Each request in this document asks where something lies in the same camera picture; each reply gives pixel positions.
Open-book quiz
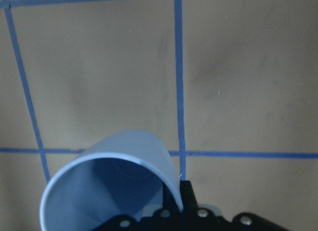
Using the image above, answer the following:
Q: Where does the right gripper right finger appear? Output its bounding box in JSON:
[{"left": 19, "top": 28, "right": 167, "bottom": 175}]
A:
[{"left": 179, "top": 180, "right": 287, "bottom": 231}]

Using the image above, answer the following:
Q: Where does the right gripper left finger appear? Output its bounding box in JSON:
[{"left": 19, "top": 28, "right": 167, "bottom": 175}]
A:
[{"left": 94, "top": 185, "right": 181, "bottom": 231}]

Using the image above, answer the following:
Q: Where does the blue cup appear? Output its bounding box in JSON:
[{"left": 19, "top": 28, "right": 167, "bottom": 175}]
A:
[{"left": 39, "top": 130, "right": 183, "bottom": 231}]

